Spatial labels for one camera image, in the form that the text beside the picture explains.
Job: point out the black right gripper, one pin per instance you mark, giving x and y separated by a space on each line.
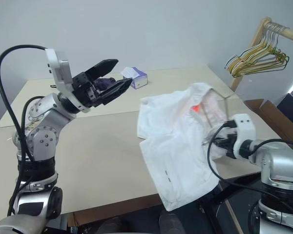
227 146

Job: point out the dark rounded shape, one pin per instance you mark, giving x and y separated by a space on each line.
117 225
171 223

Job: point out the brown cardboard box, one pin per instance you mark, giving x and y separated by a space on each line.
271 114

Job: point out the wooden clothes rack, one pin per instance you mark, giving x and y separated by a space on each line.
258 35

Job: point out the white cloth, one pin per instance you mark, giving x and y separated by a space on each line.
173 136

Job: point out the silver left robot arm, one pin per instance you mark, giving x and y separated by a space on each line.
46 114

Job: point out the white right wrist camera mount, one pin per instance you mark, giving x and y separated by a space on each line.
245 131

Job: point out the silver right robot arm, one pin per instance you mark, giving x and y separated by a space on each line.
276 156

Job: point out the black case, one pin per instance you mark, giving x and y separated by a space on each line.
290 107

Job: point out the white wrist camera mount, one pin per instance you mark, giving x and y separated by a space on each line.
245 131
61 70

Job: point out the brown cardboard panel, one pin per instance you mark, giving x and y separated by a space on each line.
112 207

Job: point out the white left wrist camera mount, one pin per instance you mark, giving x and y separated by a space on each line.
61 70

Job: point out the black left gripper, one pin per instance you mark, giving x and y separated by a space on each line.
85 92

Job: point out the purple tissue box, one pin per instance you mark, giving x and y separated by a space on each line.
139 79

